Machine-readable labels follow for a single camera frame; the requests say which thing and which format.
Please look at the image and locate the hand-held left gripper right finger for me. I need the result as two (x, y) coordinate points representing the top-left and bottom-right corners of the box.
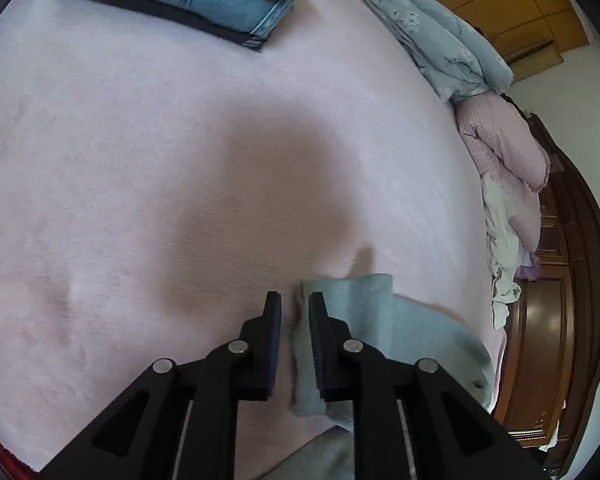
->
(307, 291), (541, 480)

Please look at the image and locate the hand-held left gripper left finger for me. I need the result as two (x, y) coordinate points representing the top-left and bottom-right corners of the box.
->
(40, 290), (283, 480)

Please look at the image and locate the grey sweater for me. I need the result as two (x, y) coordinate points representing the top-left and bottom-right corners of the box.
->
(260, 273), (496, 480)

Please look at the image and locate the white cloth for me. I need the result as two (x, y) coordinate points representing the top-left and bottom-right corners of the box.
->
(480, 170), (523, 331)

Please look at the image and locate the purple cloth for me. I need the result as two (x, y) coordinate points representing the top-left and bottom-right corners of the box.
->
(514, 252), (542, 282)

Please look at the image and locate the pink bed sheet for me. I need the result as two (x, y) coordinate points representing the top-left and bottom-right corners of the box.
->
(0, 0), (511, 476)

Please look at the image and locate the dark wooden headboard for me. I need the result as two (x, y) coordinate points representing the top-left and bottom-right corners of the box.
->
(490, 110), (600, 476)

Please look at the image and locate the pink quilt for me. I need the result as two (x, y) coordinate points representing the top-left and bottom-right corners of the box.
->
(452, 92), (552, 256)

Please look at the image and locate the red bed edge fabric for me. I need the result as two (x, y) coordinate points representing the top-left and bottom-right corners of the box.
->
(0, 422), (36, 476)

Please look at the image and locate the light blue floral quilt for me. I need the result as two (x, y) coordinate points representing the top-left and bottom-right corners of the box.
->
(340, 0), (515, 103)

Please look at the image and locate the wooden wardrobe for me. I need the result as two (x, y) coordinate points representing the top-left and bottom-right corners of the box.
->
(337, 0), (593, 66)

